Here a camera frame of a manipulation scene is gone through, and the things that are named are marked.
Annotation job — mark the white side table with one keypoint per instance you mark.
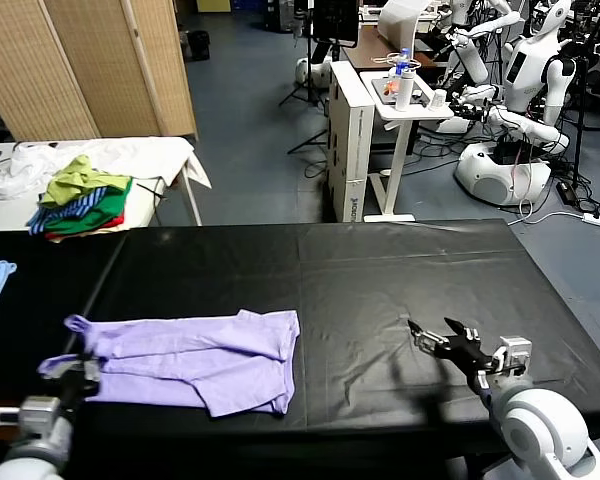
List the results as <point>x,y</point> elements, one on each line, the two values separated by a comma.
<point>401,150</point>

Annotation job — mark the tall white cardboard box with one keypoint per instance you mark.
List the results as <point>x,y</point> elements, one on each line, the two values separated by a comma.
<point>351,150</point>

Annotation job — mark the lime green garment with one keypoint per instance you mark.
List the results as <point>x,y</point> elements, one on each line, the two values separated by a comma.
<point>68,182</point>

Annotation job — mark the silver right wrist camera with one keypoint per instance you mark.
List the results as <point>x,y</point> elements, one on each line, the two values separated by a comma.
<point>515,352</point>

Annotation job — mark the blue striped garment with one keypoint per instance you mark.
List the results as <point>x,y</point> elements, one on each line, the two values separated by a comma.
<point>66,212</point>

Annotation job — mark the red garment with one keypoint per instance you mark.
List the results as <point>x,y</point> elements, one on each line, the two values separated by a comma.
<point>116,220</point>

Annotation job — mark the white wheeled humanoid robot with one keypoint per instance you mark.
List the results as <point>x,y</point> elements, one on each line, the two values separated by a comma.
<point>523,75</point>

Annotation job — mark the brown wooden desk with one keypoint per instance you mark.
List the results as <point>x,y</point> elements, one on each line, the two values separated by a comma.
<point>368,50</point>

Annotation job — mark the white folding table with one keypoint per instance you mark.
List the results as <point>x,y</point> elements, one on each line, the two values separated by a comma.
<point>11,215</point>

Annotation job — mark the clear blue-capped water bottle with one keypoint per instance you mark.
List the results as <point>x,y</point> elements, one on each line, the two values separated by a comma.
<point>403,59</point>

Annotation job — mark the white thermos bottle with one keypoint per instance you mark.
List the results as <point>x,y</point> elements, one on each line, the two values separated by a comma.
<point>404,90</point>

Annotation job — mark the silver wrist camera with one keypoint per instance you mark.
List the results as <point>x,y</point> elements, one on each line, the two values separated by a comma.
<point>515,352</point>
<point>37,415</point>

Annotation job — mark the white sheet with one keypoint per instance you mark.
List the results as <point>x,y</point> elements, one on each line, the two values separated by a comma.
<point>141,155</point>

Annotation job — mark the bamboo folding screen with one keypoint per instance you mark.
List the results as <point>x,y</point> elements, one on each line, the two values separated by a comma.
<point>80,65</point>

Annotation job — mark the large black table cover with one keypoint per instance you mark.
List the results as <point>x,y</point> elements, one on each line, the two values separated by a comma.
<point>480,300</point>

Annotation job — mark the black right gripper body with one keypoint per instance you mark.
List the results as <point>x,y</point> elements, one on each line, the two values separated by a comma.
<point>472,362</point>

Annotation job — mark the black pole stand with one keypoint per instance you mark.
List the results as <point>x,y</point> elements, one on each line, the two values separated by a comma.
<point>579,125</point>

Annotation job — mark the white cup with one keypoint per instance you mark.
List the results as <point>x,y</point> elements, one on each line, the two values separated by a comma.
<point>438,100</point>

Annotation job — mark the beige garment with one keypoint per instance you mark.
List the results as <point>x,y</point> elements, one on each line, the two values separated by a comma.
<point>81,236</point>

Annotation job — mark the black power adapter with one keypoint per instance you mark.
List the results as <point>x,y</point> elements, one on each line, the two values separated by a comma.
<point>566,191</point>

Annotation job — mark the black bin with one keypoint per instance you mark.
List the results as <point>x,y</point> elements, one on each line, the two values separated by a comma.
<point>199,45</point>

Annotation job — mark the black monitor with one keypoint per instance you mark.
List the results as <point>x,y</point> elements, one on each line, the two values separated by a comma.
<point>333,20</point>

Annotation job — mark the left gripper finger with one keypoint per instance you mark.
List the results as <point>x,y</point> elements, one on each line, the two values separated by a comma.
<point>78,372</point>
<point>93,375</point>

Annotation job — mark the lavender t-shirt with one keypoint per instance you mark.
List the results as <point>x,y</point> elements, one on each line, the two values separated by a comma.
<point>180,360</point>

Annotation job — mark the black tripod stand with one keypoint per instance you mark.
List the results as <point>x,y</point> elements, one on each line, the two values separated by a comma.
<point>309,60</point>

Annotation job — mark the small orange object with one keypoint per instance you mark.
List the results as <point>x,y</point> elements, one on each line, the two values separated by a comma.
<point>391,87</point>

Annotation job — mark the white curved shell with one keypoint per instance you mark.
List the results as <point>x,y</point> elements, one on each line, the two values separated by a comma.
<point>396,20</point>

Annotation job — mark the small black table cover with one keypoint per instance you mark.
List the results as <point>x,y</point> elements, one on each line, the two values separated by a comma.
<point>55,280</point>

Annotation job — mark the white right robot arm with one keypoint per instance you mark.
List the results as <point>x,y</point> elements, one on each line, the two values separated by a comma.
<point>540,430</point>

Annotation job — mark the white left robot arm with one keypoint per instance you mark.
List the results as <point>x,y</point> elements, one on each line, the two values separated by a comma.
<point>30,455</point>

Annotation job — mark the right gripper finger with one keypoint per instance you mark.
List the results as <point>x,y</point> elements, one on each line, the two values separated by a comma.
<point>467,336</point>
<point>430,341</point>

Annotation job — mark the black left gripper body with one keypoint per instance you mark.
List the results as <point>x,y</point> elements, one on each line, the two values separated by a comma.
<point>74,400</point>

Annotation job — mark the crumpled white garment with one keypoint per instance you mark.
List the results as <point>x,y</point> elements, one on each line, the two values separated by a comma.
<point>21,170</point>

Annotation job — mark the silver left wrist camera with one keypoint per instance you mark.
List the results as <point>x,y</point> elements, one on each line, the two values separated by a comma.
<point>37,415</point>

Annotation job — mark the small white robot base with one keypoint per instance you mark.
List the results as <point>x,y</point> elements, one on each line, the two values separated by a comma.
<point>316,72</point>

